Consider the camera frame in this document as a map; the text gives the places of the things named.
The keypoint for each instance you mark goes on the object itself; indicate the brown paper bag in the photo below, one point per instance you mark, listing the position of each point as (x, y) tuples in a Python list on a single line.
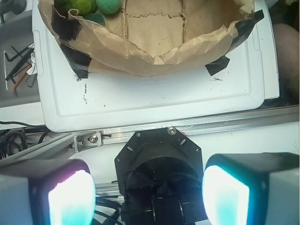
[(152, 37)]

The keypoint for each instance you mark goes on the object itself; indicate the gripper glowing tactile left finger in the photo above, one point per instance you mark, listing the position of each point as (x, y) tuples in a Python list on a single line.
[(46, 192)]

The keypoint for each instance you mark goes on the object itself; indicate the orange hex key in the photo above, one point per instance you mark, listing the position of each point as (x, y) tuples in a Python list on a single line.
[(20, 79)]

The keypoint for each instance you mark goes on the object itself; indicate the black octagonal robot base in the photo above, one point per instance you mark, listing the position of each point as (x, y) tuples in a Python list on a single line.
[(159, 174)]

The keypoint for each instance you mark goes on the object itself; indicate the metal corner bracket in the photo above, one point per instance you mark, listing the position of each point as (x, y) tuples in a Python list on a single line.
[(87, 140)]

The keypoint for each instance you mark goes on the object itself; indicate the lime green ball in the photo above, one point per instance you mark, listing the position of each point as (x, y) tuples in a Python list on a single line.
[(84, 7)]

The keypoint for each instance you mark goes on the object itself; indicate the teal green yarn ball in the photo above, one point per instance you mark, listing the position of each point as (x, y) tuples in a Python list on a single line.
[(109, 6)]

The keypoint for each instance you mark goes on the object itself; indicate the dark green ball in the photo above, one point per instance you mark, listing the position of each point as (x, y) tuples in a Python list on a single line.
[(96, 17)]

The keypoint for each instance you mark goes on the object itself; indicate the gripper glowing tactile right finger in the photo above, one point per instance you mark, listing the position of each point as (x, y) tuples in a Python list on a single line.
[(252, 189)]

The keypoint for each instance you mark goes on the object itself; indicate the aluminium extrusion rail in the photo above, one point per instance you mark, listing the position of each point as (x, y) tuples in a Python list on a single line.
[(255, 131)]

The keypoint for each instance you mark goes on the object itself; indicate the white plastic tray lid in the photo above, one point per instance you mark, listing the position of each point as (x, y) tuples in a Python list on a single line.
[(103, 101)]

